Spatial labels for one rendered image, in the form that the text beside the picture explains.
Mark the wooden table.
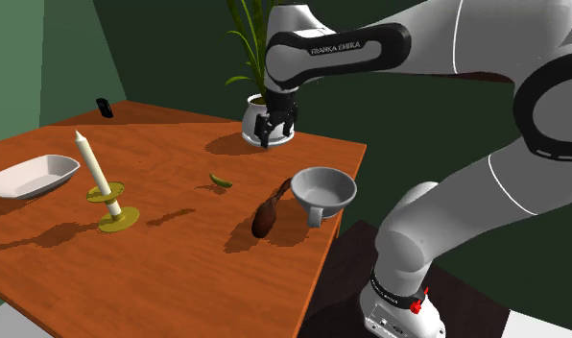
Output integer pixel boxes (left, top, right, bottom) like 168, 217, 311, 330
0, 100, 368, 338

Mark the green plant in white pot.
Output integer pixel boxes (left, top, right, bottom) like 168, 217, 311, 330
218, 0, 297, 149

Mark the grey cup with handle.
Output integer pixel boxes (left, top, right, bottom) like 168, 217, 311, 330
290, 166, 358, 229

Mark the dark robot stand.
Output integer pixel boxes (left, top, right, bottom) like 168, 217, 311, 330
297, 218, 512, 338

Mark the white oblong dish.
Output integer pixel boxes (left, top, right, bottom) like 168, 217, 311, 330
0, 155, 82, 201

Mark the white candle in brass holder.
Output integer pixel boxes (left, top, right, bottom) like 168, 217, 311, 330
74, 130, 141, 234

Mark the small green pepper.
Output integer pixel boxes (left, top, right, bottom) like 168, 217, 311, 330
208, 173, 234, 189

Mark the brown wooden spoon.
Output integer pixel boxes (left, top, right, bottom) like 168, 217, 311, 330
250, 178, 293, 240

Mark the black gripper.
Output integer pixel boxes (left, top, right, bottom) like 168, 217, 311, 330
254, 89, 298, 150

